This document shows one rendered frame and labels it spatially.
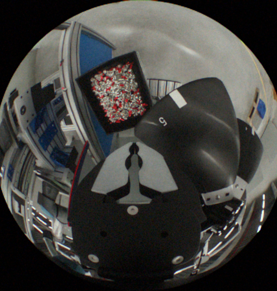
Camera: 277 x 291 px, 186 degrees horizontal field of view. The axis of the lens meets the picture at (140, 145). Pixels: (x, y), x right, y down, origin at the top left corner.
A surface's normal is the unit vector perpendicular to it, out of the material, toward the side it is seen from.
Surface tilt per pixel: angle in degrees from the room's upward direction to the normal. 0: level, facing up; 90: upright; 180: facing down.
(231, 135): 46
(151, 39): 0
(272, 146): 90
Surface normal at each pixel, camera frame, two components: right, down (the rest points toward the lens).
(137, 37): 0.05, 0.73
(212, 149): -0.52, 0.29
